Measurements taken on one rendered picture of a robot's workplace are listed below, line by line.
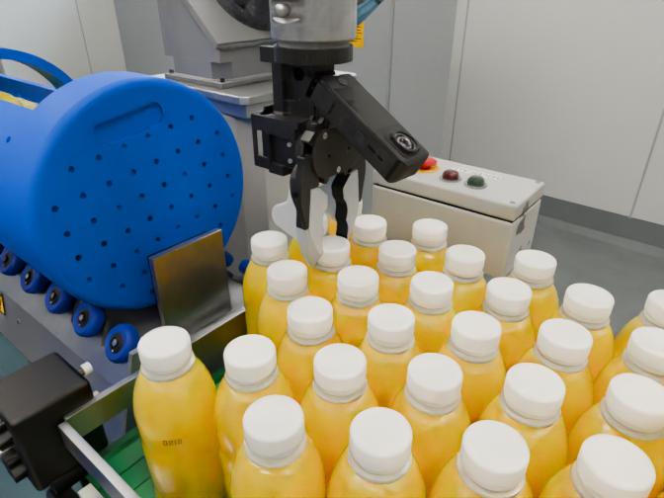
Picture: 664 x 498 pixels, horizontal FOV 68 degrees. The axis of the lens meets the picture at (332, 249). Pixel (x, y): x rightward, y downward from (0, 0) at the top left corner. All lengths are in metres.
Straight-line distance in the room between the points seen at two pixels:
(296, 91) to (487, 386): 0.30
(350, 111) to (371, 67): 1.77
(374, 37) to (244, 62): 1.22
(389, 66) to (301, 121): 1.71
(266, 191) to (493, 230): 0.51
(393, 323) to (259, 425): 0.14
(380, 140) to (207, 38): 0.61
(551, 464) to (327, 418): 0.16
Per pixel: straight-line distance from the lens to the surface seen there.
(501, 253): 0.63
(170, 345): 0.40
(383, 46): 2.15
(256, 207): 1.01
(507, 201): 0.62
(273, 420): 0.33
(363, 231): 0.56
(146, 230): 0.64
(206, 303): 0.66
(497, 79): 3.32
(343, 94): 0.45
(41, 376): 0.55
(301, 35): 0.44
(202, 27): 0.99
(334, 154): 0.47
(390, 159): 0.41
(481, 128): 3.40
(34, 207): 0.57
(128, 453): 0.59
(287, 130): 0.47
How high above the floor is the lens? 1.33
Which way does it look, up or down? 29 degrees down
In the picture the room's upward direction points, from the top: straight up
